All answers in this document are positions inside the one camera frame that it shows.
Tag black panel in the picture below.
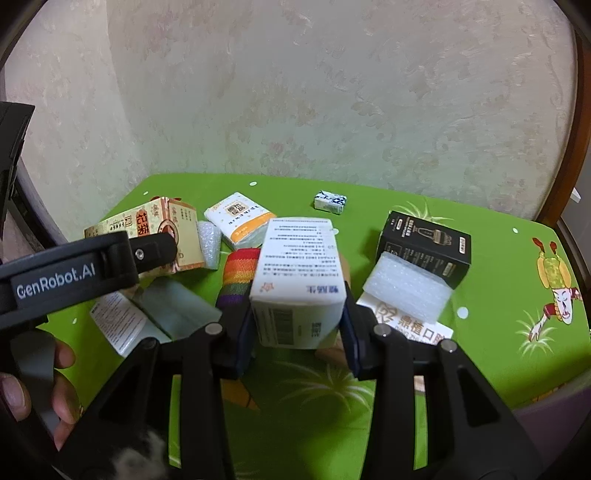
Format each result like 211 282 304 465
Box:
0 104 37 222

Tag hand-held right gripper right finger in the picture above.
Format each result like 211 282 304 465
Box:
339 307 542 480

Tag small blue white packet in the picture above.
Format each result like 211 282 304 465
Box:
314 190 348 214

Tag translucent plastic box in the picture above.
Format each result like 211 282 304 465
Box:
90 277 222 358

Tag white orange tissue pack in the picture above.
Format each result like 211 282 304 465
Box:
204 191 278 245

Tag clear bubble wrap piece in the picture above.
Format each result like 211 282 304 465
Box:
196 220 222 271

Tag green printed tablecloth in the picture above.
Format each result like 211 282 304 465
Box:
34 173 591 480

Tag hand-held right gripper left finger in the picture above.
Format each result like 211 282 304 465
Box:
55 305 257 480

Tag white barcode box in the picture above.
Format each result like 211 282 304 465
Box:
249 217 347 349

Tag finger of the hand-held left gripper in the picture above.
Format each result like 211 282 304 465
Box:
129 232 179 274

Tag orange patterned carton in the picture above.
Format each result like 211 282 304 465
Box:
84 196 206 278

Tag person's left hand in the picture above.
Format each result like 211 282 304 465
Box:
0 340 87 452

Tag wooden door frame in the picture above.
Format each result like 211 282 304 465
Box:
536 18 591 232

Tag rainbow striped strap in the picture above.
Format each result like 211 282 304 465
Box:
215 248 262 319

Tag white foam sheet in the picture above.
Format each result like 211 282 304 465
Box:
362 251 455 324

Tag long white gold-print box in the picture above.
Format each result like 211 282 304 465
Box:
355 291 458 356

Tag black product box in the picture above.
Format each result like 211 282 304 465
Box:
375 211 472 289

